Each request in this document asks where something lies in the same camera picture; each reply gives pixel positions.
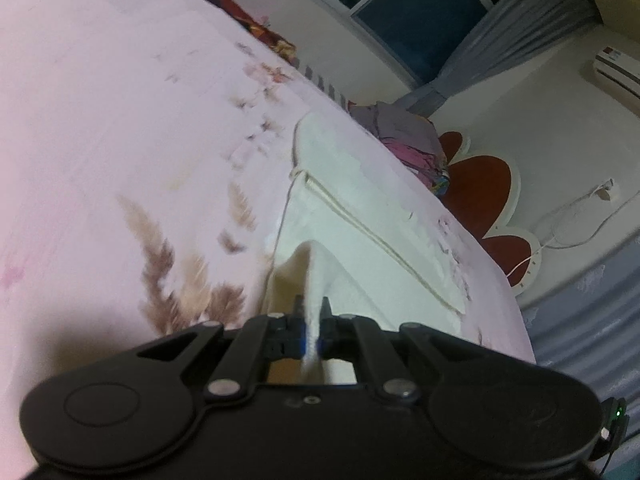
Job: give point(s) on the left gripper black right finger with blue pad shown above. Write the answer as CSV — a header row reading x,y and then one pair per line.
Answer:
x,y
362,342

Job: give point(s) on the blue patterned curtain right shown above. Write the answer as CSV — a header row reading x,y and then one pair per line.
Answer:
x,y
589,329

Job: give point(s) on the grey white striped pillow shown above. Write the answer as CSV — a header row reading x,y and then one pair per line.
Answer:
x,y
323,84

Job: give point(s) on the red patterned cloth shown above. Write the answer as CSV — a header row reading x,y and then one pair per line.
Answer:
x,y
275,42

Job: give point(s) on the red white scalloped headboard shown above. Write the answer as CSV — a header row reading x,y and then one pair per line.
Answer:
x,y
483,195

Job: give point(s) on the right grey curtain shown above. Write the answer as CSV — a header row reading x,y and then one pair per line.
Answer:
x,y
510,34

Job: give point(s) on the pink floral bed sheet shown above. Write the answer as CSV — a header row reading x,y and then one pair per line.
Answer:
x,y
146,159

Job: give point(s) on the stack of folded clothes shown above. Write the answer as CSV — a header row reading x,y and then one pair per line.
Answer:
x,y
411,138

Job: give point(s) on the white wall socket plug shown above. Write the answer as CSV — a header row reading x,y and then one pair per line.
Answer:
x,y
609,191

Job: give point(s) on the white air conditioner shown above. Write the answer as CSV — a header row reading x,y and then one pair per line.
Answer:
x,y
618,68

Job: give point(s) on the pale green long-sleeve shirt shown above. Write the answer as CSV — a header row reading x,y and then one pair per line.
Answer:
x,y
346,239

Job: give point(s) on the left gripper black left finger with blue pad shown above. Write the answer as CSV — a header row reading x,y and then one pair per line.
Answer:
x,y
249,352

